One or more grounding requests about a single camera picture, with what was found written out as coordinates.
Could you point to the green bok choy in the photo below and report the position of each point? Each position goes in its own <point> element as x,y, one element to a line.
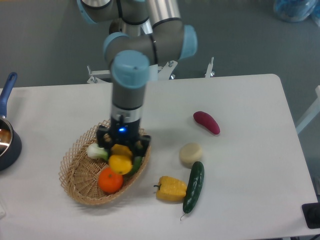
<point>95,152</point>

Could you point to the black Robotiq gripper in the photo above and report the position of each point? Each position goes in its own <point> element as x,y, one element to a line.
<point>123,133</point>

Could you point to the dark green cucumber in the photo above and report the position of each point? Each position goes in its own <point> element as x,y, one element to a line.
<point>194,187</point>

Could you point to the blue plastic bag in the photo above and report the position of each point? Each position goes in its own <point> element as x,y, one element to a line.
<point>293,11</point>

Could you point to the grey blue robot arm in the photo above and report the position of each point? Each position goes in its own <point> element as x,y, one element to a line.
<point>129,58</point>

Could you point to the woven wicker basket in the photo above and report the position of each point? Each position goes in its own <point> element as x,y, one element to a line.
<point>79,174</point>

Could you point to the beige round bun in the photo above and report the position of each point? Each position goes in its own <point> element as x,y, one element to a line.
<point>190,153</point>

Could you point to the yellow mango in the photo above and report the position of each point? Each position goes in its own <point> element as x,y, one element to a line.
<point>120,160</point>

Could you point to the blue handled saucepan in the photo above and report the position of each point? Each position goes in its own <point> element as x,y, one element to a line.
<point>10,141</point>

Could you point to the yellow bell pepper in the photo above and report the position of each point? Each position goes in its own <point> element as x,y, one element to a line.
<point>170,189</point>

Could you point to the black device at edge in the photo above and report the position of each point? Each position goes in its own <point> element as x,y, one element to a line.
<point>311,212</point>

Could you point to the orange tangerine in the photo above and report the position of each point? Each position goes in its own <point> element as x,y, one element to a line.
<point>109,181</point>

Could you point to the purple sweet potato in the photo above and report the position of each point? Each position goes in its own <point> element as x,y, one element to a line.
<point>207,121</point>

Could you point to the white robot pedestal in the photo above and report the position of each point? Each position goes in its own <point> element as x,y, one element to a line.
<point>153,73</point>

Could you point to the white metal frame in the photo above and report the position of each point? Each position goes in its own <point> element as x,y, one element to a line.
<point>164,73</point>

